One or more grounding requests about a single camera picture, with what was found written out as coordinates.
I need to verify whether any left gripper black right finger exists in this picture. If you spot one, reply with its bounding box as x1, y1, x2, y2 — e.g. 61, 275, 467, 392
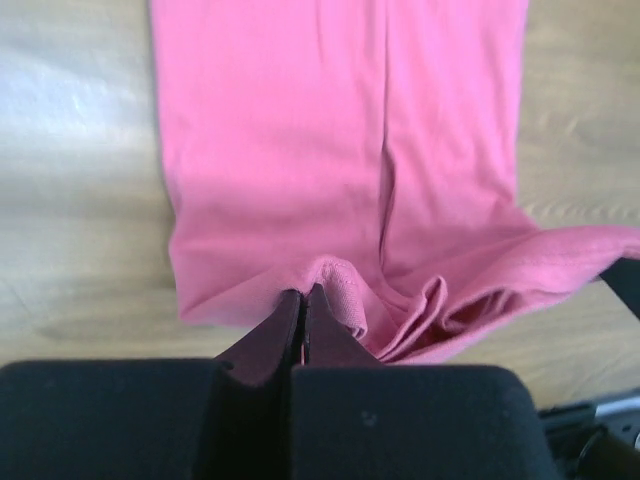
289, 285, 558, 479

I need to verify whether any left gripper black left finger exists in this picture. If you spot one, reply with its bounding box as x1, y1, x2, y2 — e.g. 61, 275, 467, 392
1, 290, 303, 479

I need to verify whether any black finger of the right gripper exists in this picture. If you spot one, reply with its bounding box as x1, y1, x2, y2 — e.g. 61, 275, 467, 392
600, 258, 640, 319

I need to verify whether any salmon pink t-shirt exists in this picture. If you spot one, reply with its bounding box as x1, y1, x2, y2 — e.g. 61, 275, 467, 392
150, 1, 639, 364

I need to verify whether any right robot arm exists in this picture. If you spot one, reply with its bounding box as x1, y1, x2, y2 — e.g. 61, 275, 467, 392
507, 389, 639, 479

